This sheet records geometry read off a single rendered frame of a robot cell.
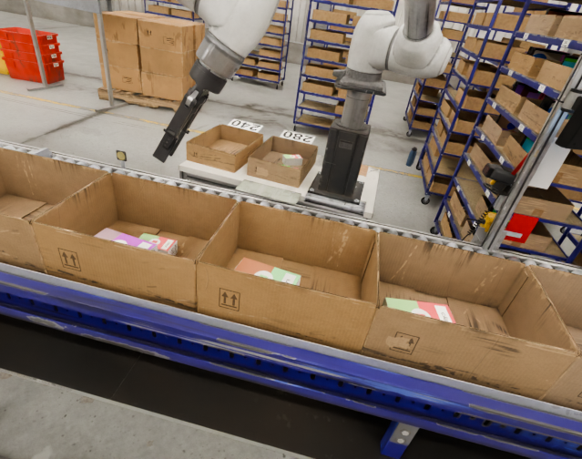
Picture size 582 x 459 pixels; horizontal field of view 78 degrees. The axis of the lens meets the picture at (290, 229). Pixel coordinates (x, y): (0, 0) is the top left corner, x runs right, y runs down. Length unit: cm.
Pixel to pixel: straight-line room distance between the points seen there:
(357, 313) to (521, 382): 38
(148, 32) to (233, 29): 460
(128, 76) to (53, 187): 443
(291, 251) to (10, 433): 134
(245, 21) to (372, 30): 88
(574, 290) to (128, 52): 528
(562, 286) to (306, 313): 70
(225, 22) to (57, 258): 65
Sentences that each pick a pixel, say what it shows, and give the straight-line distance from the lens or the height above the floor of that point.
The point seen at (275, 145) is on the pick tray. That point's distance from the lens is 217.
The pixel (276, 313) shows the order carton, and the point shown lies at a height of 96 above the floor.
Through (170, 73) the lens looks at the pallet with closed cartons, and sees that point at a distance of 535.
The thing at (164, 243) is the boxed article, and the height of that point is 93.
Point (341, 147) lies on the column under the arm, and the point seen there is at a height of 100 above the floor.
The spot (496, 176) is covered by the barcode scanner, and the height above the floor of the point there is 106.
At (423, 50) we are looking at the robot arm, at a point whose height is 144.
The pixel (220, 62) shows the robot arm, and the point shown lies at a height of 141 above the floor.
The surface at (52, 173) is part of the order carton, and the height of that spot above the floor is 100.
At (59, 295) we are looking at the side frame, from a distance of 98.
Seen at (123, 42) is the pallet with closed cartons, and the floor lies 75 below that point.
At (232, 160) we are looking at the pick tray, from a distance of 185.
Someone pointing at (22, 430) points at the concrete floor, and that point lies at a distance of 191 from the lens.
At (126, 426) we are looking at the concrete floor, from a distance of 179.
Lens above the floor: 155
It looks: 33 degrees down
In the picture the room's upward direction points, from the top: 9 degrees clockwise
